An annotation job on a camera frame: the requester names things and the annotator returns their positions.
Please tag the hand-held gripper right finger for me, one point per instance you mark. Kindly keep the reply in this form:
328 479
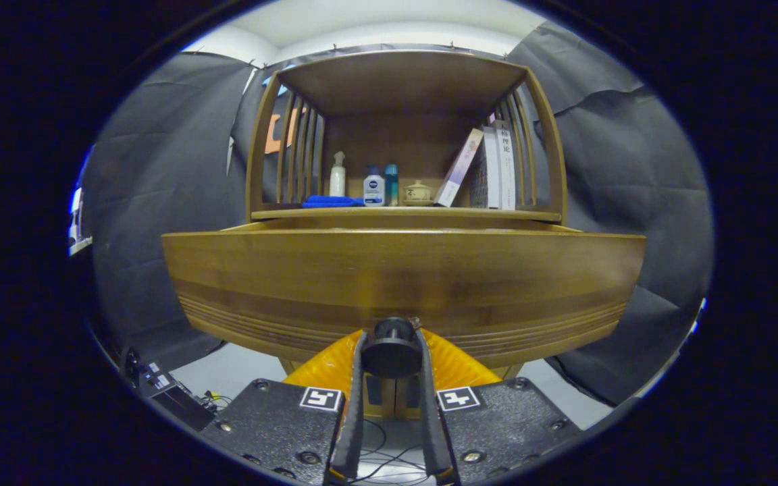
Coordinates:
429 418

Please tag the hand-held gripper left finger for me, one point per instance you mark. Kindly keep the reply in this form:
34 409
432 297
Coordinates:
355 418

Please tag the wooden drawer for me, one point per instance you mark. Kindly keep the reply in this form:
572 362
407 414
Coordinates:
402 277

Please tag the wooden countertop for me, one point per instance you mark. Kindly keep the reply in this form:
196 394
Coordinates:
402 212

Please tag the wooden cabinet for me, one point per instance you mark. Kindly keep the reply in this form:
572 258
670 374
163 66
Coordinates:
402 88

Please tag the black box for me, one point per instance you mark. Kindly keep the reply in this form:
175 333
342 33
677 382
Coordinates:
173 398

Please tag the blue cloth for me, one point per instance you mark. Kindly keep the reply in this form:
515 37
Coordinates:
331 201

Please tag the beige lidded tea cup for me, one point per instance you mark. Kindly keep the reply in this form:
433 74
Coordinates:
418 194

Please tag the white bottle blue cap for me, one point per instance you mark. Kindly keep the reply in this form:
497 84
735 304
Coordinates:
373 190

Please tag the teal clear bottle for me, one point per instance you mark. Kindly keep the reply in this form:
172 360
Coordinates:
392 187

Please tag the patterned book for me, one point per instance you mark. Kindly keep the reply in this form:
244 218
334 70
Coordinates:
478 185

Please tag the white pump bottle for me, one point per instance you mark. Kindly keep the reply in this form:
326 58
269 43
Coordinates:
338 179

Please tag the purple book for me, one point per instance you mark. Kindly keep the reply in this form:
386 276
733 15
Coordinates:
458 169

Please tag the white book printed spine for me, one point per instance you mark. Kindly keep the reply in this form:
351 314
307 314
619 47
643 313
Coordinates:
507 165

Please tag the white equipment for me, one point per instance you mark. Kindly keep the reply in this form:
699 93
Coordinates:
77 226

